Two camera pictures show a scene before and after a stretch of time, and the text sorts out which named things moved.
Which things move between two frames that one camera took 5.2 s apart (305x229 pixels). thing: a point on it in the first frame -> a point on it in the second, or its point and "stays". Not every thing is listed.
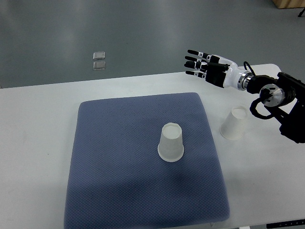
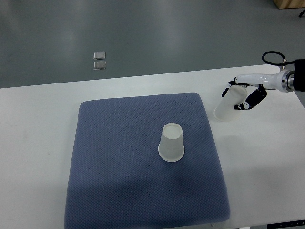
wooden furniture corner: (289, 4) stays
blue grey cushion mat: (116, 178) stays
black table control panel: (286, 223) stays
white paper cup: (232, 127) -> (224, 110)
